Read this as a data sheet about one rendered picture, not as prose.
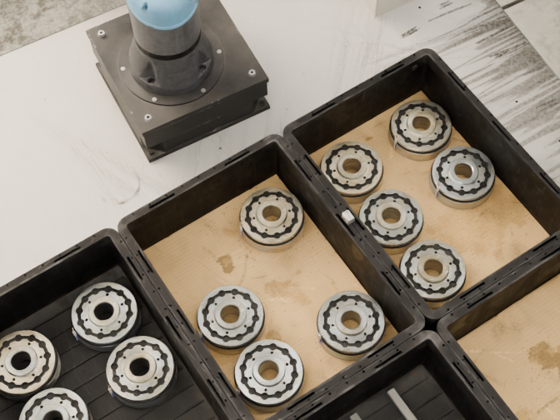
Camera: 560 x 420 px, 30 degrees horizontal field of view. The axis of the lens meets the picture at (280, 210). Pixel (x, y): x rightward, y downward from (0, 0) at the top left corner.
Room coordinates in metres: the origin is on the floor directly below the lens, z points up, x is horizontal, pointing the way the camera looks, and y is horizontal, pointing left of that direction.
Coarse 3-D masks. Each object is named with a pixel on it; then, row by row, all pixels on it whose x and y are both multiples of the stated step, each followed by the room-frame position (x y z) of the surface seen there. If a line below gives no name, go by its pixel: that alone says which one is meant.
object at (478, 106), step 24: (384, 72) 1.00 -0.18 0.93; (312, 120) 0.92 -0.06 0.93; (312, 168) 0.83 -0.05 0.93; (336, 192) 0.78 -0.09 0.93; (552, 192) 0.77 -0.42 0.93; (552, 240) 0.69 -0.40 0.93; (384, 264) 0.66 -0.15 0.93; (408, 288) 0.62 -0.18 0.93; (480, 288) 0.61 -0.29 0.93; (432, 312) 0.58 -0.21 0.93
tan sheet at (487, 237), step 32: (416, 96) 1.02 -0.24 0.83; (384, 128) 0.96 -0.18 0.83; (416, 128) 0.96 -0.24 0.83; (320, 160) 0.90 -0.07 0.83; (384, 160) 0.90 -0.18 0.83; (416, 192) 0.83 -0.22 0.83; (448, 224) 0.77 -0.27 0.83; (480, 224) 0.77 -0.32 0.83; (512, 224) 0.77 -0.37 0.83; (480, 256) 0.71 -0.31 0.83; (512, 256) 0.71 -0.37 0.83
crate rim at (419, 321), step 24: (264, 144) 0.88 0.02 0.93; (288, 144) 0.87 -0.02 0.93; (216, 168) 0.84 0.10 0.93; (168, 192) 0.80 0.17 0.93; (144, 216) 0.76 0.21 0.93; (336, 216) 0.74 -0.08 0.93; (360, 240) 0.70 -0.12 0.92; (144, 264) 0.68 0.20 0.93; (408, 312) 0.58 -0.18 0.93; (192, 336) 0.56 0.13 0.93; (408, 336) 0.54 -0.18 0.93; (360, 360) 0.51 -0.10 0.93; (336, 384) 0.48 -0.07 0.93; (240, 408) 0.45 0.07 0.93
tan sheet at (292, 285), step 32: (192, 224) 0.79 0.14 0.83; (224, 224) 0.79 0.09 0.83; (160, 256) 0.74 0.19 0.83; (192, 256) 0.74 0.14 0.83; (224, 256) 0.73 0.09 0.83; (256, 256) 0.73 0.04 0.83; (288, 256) 0.73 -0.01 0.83; (320, 256) 0.73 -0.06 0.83; (192, 288) 0.68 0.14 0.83; (256, 288) 0.67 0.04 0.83; (288, 288) 0.67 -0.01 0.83; (320, 288) 0.67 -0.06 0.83; (352, 288) 0.67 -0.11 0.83; (192, 320) 0.63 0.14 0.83; (224, 320) 0.62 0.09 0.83; (288, 320) 0.62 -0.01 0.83; (352, 320) 0.61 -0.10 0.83; (320, 352) 0.56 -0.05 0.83; (256, 416) 0.47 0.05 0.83
